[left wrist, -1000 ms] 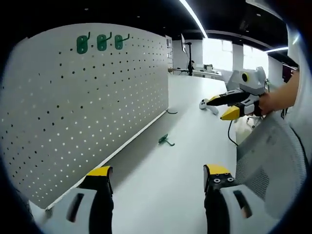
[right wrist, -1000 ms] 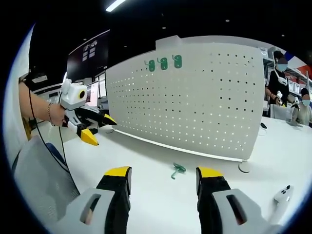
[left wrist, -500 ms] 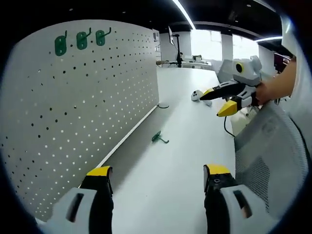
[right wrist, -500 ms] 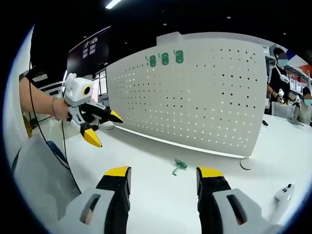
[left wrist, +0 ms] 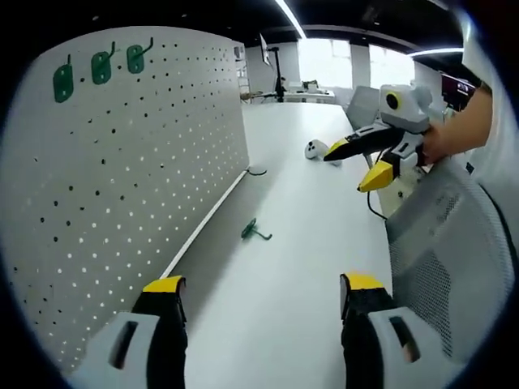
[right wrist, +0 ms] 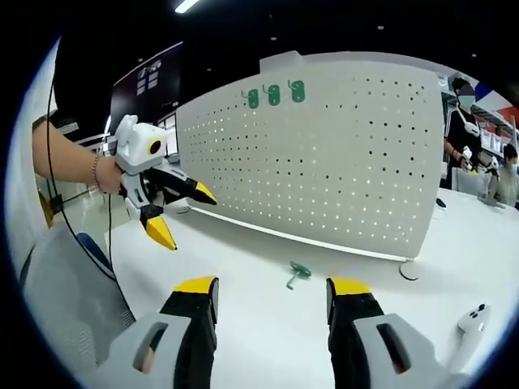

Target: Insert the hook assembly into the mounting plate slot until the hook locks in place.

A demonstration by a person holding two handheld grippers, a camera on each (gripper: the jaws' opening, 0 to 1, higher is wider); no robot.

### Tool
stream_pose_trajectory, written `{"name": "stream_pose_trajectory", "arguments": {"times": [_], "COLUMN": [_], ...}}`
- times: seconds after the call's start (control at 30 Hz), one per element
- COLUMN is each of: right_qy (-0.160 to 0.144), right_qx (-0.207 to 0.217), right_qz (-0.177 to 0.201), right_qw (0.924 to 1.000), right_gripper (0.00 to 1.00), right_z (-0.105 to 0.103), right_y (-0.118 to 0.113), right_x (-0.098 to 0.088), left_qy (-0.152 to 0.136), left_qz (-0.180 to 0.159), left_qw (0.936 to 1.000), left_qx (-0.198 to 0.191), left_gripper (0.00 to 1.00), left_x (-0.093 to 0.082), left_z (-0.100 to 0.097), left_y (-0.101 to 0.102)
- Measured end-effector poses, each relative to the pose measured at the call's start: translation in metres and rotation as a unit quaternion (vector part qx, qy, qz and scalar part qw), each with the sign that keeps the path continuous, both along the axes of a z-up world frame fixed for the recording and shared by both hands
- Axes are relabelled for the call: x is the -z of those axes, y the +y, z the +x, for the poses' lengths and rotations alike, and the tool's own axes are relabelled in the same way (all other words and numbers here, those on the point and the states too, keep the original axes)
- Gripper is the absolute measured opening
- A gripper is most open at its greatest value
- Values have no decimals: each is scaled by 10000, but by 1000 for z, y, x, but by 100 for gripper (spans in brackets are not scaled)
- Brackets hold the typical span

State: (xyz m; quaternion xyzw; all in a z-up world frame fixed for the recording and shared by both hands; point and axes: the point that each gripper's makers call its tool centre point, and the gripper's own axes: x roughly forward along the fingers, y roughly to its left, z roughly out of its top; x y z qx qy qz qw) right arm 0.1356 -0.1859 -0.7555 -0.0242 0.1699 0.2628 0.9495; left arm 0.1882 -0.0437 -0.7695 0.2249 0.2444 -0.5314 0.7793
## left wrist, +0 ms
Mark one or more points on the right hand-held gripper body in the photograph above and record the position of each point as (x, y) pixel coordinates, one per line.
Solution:
(409, 109)

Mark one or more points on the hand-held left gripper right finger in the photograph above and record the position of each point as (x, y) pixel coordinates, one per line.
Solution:
(389, 348)

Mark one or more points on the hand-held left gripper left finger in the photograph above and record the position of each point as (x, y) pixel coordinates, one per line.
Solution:
(121, 348)

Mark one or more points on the green hook assembly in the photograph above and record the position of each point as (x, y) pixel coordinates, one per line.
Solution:
(100, 69)
(249, 231)
(63, 85)
(135, 61)

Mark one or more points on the white perforated mounting plate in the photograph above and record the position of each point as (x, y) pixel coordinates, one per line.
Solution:
(142, 162)

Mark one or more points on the person's right hand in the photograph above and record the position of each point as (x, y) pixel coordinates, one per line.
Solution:
(436, 144)

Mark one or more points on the white game controller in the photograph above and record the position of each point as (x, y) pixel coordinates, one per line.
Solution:
(314, 149)

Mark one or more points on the dark monitor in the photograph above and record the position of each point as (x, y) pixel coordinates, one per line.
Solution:
(458, 87)

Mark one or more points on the thin ceiling light strip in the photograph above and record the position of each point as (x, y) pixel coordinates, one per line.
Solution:
(438, 52)

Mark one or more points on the white far desk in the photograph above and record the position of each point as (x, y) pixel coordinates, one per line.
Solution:
(308, 95)

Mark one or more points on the grey mesh office chair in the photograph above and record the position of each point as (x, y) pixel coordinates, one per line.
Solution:
(446, 243)

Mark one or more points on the screen on black stand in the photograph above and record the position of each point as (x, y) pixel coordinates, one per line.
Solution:
(280, 81)

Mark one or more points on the long ceiling light strip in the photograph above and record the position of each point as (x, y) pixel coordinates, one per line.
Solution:
(290, 18)

